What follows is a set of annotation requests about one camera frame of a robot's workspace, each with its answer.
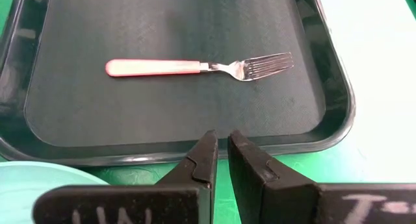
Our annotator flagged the black plastic tray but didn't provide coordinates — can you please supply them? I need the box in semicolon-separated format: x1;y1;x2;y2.
0;0;356;167

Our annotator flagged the pink handled metal fork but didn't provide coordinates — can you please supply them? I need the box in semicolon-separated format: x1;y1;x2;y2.
104;51;295;82

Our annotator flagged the teal round plate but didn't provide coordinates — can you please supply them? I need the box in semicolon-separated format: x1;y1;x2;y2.
0;160;110;224

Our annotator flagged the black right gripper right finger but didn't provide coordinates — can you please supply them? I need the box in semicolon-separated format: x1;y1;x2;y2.
227;130;416;224

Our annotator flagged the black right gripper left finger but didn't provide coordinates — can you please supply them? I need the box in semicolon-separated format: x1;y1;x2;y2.
32;129;219;224

